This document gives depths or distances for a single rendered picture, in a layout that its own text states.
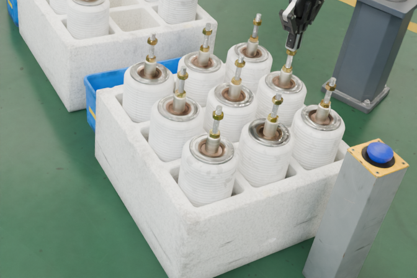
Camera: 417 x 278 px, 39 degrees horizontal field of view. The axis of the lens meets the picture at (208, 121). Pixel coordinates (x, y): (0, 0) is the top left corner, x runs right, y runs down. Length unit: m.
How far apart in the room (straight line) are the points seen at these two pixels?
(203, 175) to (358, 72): 0.74
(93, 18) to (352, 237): 0.73
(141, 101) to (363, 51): 0.66
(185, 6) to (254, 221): 0.62
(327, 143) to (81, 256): 0.49
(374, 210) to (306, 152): 0.18
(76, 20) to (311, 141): 0.60
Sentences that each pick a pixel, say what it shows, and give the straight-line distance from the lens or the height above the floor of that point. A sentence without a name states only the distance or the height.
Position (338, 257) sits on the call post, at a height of 0.12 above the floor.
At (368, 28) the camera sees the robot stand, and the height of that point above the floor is 0.22.
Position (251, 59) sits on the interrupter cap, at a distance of 1.23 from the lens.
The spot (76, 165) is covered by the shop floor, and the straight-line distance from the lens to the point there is 1.30.
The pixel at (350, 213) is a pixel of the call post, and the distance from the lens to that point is 1.00.
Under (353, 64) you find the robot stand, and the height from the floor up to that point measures 0.11.
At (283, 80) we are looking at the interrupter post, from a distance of 1.17.
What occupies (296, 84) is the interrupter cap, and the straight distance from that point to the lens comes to 1.18.
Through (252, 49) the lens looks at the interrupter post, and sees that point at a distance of 1.24.
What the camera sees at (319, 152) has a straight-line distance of 1.10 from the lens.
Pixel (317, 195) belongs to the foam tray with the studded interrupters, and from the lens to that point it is 1.13.
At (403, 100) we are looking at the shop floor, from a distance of 1.73.
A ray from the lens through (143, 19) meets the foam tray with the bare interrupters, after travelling 1.54.
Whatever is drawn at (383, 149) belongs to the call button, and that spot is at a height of 0.33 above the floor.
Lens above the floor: 0.89
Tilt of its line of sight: 38 degrees down
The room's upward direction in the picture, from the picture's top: 10 degrees clockwise
